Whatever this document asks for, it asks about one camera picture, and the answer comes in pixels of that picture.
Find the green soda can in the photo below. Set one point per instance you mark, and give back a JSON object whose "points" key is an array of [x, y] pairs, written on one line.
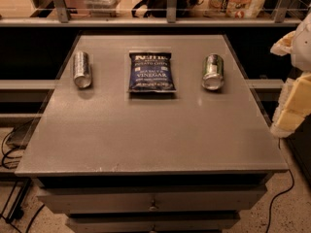
{"points": [[213, 72]]}

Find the blue potato chips bag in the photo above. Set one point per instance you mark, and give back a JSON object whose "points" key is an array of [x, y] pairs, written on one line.
{"points": [[151, 72]]}

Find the grey metal shelf rail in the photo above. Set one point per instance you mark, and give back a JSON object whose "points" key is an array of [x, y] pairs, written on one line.
{"points": [[75, 13]]}

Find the upper drawer with knob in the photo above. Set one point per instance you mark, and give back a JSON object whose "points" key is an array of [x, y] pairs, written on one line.
{"points": [[104, 201]]}

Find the silver redbull can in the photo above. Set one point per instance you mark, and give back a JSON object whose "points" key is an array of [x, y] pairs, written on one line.
{"points": [[81, 70]]}

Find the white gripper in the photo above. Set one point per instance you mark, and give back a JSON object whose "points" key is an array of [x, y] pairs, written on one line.
{"points": [[303, 50]]}

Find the grey drawer cabinet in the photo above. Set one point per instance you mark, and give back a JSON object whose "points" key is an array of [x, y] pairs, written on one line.
{"points": [[192, 139]]}

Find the drawer with knob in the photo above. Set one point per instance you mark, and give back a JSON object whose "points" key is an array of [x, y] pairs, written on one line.
{"points": [[104, 201], [148, 224]]}

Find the colourful snack bag on shelf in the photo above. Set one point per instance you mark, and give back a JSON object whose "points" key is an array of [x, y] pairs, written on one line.
{"points": [[234, 8]]}

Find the lower drawer with knob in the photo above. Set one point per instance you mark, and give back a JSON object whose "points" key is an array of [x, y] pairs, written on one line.
{"points": [[148, 224]]}

